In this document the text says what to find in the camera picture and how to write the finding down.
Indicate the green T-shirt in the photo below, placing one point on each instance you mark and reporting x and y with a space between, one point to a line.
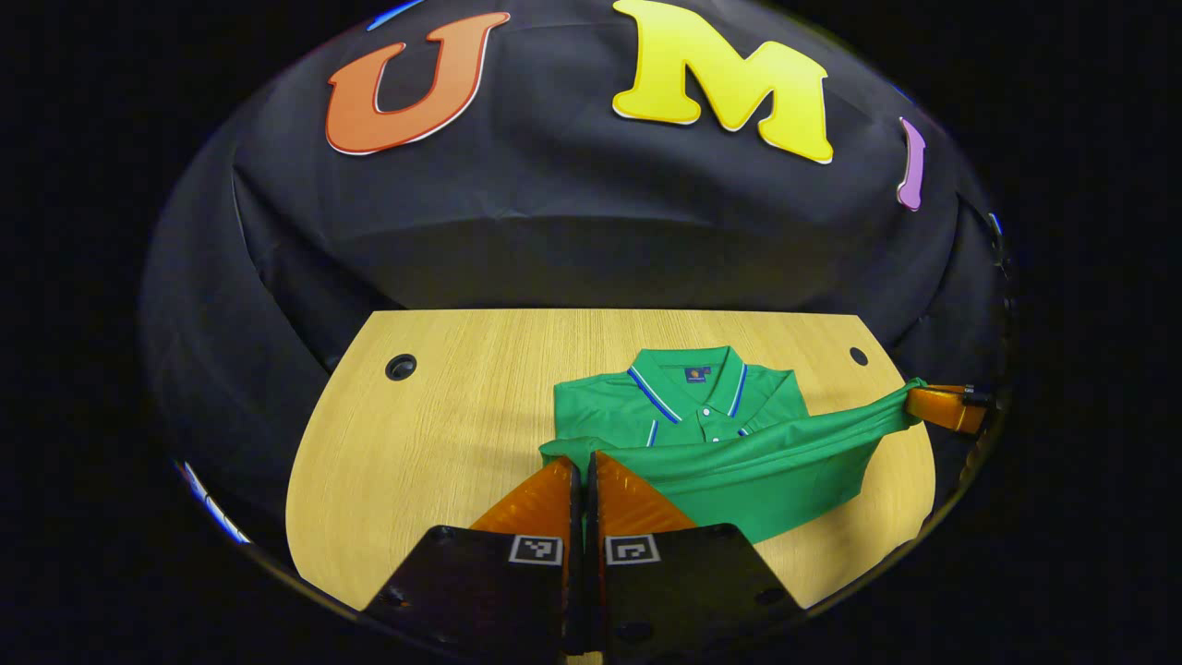
739 480

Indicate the white blue edged panel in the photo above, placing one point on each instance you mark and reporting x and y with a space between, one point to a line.
211 503

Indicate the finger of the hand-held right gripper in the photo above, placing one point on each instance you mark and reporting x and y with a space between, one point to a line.
946 408

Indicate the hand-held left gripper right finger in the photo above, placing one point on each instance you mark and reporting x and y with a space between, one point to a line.
683 582

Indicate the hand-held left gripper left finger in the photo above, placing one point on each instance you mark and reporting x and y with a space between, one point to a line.
480 582

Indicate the black backdrop cloth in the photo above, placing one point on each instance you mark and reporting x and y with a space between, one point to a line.
554 231

